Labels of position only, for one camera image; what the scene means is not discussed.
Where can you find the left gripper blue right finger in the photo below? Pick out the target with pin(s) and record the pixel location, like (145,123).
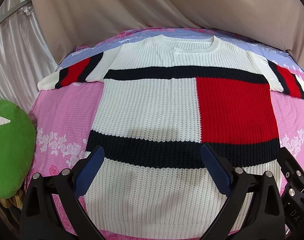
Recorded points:
(219,169)

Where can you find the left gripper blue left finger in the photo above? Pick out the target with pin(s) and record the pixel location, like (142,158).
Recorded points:
(86,170)

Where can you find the white red black knit sweater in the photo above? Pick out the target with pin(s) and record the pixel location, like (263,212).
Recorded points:
(163,99)

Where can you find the pink floral quilt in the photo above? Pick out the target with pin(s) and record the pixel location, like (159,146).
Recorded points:
(65,115)

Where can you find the green plush pillow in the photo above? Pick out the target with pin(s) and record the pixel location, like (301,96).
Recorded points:
(17,144)

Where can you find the white satin curtain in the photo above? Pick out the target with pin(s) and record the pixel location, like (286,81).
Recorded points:
(25,58)

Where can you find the beige bed sheet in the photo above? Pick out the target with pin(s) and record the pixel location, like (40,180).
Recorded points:
(67,24)

